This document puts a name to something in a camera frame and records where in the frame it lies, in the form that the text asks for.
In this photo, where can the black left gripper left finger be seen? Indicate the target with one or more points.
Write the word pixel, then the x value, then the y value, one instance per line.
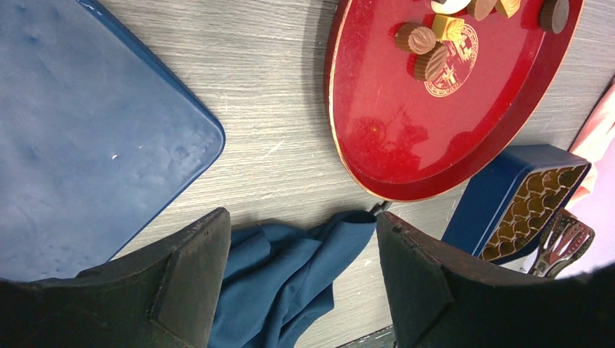
pixel 162 295

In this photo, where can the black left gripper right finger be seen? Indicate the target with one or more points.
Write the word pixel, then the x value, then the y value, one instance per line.
pixel 440 296

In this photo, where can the clear plastic metal tongs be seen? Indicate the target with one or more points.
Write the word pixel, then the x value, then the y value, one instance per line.
pixel 564 240

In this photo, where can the blue chocolate tin box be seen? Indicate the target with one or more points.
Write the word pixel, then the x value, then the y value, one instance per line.
pixel 507 205

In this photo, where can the brown ridged chocolate piece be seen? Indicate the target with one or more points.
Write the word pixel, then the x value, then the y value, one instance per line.
pixel 415 38
pixel 428 66

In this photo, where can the yellow square chocolate piece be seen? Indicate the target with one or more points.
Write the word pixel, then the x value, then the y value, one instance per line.
pixel 447 28

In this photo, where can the dark blue cloth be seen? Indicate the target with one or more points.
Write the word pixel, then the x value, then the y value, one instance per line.
pixel 279 279

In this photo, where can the blue tin lid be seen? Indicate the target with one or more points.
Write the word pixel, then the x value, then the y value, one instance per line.
pixel 98 136

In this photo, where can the red round tray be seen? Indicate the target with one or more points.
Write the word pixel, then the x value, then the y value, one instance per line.
pixel 403 139

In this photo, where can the salmon pink cloth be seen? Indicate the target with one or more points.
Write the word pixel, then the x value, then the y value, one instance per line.
pixel 592 142

